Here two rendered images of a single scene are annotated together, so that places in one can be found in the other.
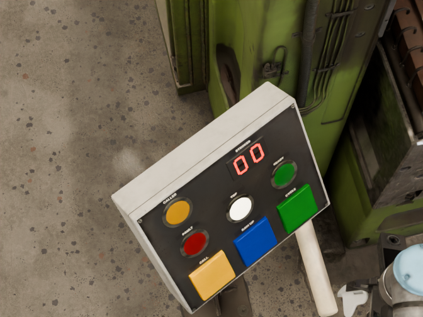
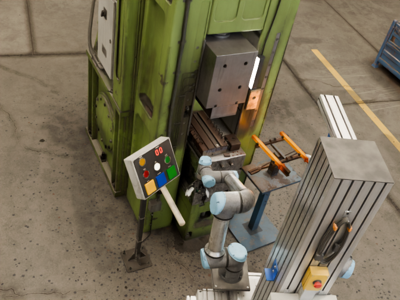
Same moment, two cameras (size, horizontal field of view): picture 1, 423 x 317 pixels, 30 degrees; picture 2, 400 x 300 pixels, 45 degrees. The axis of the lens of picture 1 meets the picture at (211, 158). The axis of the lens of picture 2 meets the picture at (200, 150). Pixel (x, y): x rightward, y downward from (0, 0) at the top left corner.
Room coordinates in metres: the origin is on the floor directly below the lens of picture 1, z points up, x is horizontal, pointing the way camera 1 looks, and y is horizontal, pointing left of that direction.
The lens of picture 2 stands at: (-1.76, 0.50, 3.24)
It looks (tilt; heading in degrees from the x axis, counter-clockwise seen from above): 41 degrees down; 339
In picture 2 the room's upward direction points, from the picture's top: 12 degrees clockwise
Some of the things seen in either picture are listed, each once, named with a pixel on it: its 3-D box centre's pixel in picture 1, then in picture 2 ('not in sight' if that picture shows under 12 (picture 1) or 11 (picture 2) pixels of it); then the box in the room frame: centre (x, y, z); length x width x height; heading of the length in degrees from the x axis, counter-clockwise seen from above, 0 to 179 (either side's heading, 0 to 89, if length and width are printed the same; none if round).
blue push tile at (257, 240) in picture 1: (254, 240); (161, 179); (0.37, -0.08, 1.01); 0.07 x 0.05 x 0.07; 128
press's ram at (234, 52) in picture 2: not in sight; (222, 62); (0.89, -0.52, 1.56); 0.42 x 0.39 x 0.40; 13
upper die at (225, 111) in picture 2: not in sight; (210, 93); (0.88, -0.48, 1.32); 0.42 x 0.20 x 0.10; 13
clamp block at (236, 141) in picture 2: not in sight; (231, 141); (0.77, -0.69, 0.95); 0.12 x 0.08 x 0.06; 13
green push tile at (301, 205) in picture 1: (296, 207); (171, 172); (0.43, -0.16, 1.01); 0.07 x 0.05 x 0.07; 128
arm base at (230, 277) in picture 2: not in sight; (231, 268); (-0.25, -0.42, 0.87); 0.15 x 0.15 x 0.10
